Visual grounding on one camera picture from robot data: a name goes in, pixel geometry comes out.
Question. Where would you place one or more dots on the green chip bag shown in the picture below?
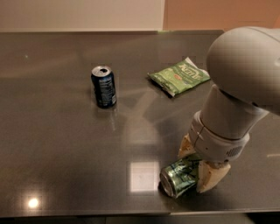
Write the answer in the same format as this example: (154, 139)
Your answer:
(180, 77)

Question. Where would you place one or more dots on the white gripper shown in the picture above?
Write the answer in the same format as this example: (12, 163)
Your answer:
(216, 142)

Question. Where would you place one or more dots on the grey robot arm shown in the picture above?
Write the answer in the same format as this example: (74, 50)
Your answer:
(244, 65)

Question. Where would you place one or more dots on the green soda can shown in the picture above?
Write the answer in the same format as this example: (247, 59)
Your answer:
(180, 176)

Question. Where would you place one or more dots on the blue soda can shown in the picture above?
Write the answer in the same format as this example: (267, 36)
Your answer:
(104, 86)

